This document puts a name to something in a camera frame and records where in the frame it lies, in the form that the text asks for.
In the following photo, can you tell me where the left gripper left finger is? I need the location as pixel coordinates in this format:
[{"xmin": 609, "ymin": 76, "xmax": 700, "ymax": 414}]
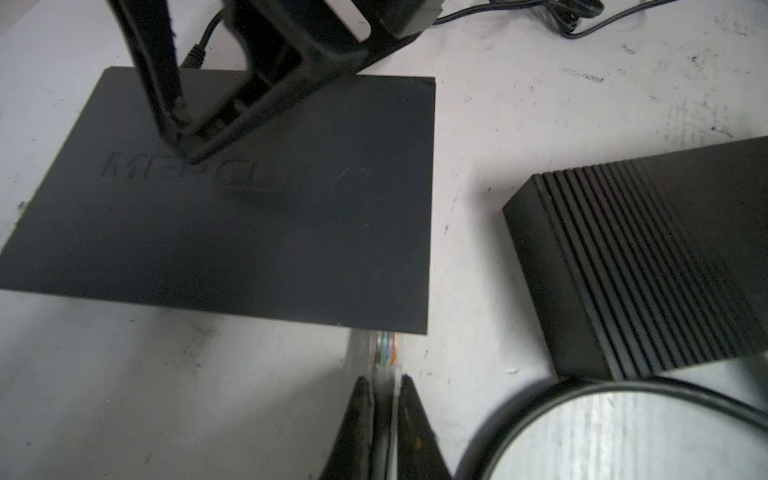
[{"xmin": 320, "ymin": 376, "xmax": 375, "ymax": 479}]

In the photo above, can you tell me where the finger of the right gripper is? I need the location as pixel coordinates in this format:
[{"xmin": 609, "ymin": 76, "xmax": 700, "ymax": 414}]
[
  {"xmin": 185, "ymin": 1, "xmax": 420, "ymax": 164},
  {"xmin": 108, "ymin": 0, "xmax": 190, "ymax": 150}
]

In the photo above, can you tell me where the grey ethernet cable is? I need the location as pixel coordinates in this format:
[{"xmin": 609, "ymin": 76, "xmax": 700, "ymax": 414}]
[{"xmin": 347, "ymin": 329, "xmax": 403, "ymax": 480}]

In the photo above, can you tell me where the ribbed black network switch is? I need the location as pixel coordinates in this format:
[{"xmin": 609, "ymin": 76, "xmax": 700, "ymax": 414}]
[{"xmin": 503, "ymin": 137, "xmax": 767, "ymax": 380}]

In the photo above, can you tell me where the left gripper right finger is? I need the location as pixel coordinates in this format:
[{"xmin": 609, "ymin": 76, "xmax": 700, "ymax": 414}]
[{"xmin": 397, "ymin": 375, "xmax": 451, "ymax": 480}]

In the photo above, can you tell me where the black short cable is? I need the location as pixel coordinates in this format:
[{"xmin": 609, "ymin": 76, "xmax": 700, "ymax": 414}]
[{"xmin": 461, "ymin": 374, "xmax": 768, "ymax": 480}]

